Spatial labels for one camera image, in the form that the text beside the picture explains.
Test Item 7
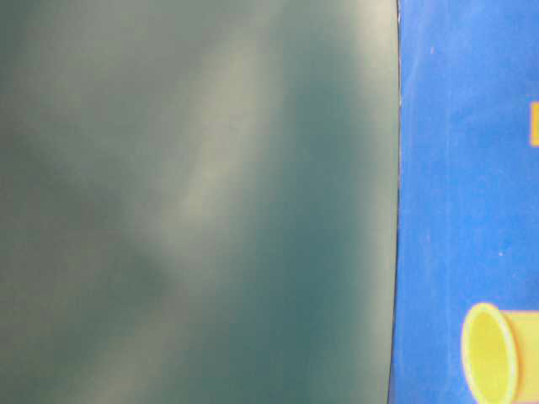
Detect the yellow block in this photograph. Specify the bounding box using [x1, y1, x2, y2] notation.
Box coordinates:
[530, 101, 539, 147]

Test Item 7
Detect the blue table cloth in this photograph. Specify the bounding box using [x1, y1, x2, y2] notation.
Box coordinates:
[389, 1, 538, 403]

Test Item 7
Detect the yellow plastic cup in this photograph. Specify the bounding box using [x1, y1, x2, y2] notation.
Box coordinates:
[461, 303, 538, 403]

